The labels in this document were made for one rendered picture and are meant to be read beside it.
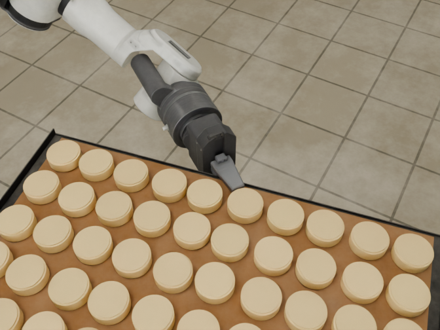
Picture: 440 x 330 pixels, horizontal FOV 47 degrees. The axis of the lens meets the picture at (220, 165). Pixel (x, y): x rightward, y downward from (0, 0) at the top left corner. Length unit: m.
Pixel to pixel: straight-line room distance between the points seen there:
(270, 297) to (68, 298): 0.24
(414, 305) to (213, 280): 0.24
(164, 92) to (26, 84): 1.78
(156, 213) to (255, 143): 1.47
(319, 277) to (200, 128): 0.28
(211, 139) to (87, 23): 0.31
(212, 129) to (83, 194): 0.20
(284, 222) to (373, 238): 0.12
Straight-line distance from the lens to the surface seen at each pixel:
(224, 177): 0.73
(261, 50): 2.59
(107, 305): 0.63
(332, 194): 2.01
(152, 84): 0.81
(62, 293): 0.65
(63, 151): 0.78
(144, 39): 0.86
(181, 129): 0.79
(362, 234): 0.69
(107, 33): 0.88
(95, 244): 0.68
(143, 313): 0.62
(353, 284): 0.65
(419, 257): 0.69
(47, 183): 0.75
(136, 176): 0.73
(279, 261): 0.65
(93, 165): 0.75
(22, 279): 0.68
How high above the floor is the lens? 1.59
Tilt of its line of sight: 51 degrees down
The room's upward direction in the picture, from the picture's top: straight up
